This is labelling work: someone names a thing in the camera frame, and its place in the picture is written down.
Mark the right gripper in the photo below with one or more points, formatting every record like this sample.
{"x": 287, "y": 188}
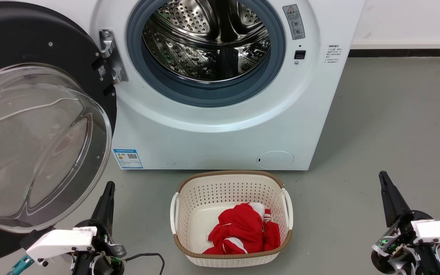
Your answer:
{"x": 398, "y": 244}

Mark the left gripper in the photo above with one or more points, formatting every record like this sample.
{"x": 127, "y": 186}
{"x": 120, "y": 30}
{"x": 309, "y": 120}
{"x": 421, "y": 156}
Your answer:
{"x": 107, "y": 248}

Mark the black round glass washer door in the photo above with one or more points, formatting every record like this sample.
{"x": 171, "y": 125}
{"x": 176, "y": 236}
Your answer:
{"x": 33, "y": 38}

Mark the white front-load washing machine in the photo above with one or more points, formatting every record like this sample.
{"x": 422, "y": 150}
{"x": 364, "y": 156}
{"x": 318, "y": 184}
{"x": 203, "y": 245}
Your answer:
{"x": 212, "y": 145}

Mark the silver metal door hinge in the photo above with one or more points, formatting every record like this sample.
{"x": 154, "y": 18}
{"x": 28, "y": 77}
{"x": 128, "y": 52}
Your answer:
{"x": 114, "y": 57}

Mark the black door lock socket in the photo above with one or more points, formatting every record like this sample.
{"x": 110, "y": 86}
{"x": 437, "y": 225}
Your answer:
{"x": 300, "y": 54}

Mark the blue energy label sticker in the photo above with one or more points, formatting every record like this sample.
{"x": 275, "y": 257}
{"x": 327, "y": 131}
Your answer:
{"x": 128, "y": 159}

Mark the cream perforated laundry basket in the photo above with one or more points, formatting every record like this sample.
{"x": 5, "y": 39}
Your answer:
{"x": 204, "y": 191}

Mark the round white filter cover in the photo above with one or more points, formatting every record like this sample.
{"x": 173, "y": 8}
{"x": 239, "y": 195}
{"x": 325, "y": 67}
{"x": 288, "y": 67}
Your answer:
{"x": 275, "y": 159}

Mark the red and white garment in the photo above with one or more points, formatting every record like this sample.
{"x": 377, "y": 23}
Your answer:
{"x": 243, "y": 229}

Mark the small black text sticker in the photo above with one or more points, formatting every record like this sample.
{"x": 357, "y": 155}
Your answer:
{"x": 333, "y": 53}

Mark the steel perforated washer drum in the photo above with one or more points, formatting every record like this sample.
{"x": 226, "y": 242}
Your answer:
{"x": 189, "y": 57}

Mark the grey warning label sticker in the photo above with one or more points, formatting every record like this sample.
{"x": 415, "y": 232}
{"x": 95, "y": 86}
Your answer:
{"x": 294, "y": 22}

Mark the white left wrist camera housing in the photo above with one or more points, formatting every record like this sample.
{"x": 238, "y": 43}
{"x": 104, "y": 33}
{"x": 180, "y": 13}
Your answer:
{"x": 59, "y": 242}

